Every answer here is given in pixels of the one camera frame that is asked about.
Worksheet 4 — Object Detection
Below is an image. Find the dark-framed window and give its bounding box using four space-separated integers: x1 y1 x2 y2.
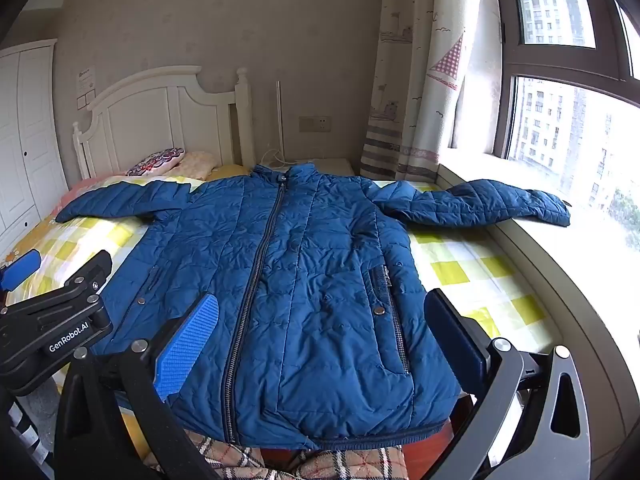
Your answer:
492 0 640 261

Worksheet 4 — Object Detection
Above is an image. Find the ship-print curtain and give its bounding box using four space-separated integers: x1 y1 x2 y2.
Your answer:
360 0 502 183

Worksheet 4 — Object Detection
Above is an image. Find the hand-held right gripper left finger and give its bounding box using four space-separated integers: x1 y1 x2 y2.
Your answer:
52 292 221 480

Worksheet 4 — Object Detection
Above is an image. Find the yellow checkered bed sheet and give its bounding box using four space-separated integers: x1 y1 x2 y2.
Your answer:
0 172 563 461

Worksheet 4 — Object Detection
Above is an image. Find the round floral cushion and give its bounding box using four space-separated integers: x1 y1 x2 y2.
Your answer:
125 147 187 177

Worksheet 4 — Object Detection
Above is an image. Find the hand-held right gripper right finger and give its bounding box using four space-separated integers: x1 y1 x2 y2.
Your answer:
424 288 593 480

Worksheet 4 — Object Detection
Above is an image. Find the yellow floral bed quilt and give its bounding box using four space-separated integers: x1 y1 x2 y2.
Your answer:
207 164 251 179

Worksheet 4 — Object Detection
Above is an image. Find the white wall notice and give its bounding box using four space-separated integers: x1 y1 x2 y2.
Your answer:
75 64 99 110

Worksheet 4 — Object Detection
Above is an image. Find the white wardrobe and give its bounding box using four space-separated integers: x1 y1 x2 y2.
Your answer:
0 39 69 261

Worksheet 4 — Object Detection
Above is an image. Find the peach shell-print pillow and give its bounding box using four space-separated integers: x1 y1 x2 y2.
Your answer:
165 151 221 181

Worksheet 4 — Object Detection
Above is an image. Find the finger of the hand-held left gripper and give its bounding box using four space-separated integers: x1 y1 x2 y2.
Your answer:
4 249 115 313
0 250 43 293

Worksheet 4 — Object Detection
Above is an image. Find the white bed headboard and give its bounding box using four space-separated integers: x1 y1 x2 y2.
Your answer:
72 66 253 181

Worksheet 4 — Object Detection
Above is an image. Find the person's plaid clothing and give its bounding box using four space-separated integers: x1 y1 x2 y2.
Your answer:
145 430 407 480

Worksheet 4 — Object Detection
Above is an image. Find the white nightstand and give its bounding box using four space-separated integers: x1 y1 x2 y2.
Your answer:
260 157 357 177

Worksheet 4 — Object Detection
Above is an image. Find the beige window sill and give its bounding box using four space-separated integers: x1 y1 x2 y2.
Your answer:
435 152 640 461

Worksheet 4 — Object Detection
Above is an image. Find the blue quilted jacket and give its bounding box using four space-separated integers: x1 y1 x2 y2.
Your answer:
55 162 572 453

